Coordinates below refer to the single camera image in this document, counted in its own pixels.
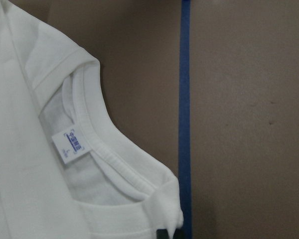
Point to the white printed t-shirt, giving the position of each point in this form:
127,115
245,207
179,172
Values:
66,172

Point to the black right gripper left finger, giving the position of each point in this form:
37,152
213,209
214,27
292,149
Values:
162,234

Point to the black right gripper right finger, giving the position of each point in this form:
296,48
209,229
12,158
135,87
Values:
178,234

